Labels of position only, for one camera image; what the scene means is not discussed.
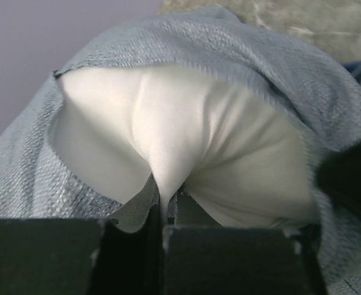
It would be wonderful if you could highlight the white pillow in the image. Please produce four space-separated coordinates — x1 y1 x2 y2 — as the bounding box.
53 65 319 228

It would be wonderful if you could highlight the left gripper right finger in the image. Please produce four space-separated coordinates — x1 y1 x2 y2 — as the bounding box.
161 226 327 295

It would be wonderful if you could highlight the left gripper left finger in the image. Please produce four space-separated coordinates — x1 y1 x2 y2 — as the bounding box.
0 218 161 295

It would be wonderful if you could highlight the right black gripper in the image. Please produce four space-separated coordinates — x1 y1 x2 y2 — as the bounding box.
317 144 361 219

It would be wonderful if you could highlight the blue fish-print pillowcase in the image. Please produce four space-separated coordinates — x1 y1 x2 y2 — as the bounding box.
0 6 361 295

